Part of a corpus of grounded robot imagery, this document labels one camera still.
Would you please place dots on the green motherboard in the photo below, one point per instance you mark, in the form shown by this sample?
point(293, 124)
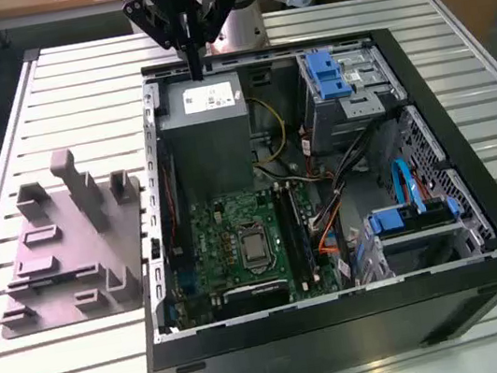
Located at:
point(210, 230)

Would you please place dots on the silver CPU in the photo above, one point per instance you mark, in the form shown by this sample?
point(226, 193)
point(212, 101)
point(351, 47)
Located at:
point(253, 248)

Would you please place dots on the black RAM slot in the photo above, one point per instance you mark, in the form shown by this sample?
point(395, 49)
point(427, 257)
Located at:
point(289, 237)

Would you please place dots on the CPU socket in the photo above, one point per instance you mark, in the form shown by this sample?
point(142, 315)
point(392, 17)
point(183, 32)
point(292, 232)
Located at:
point(255, 228)

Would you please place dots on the grey parts rack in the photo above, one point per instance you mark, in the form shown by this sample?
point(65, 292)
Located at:
point(83, 250)

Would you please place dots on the blue drive bay latch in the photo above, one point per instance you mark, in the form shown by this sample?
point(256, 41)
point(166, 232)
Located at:
point(325, 75)

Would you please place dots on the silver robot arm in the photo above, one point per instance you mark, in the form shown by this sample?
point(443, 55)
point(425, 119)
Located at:
point(241, 22)

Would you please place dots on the black graphics card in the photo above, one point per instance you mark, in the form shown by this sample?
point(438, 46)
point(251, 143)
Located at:
point(256, 296)

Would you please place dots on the black PC case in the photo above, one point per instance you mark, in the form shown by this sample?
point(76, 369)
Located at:
point(303, 353)

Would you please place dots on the hard disk in blue carrier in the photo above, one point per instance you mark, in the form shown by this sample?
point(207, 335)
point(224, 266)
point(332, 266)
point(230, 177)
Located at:
point(384, 222)

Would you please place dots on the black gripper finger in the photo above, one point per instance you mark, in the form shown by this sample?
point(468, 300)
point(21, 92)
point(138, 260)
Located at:
point(215, 19)
point(146, 18)

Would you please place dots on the silver disk bay frame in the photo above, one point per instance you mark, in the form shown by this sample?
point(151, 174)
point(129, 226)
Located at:
point(426, 234)

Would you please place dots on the silver drive cage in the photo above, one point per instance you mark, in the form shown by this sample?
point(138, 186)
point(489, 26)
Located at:
point(360, 112)

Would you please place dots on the grey power supply unit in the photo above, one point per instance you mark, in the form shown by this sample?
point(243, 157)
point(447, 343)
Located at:
point(210, 154)

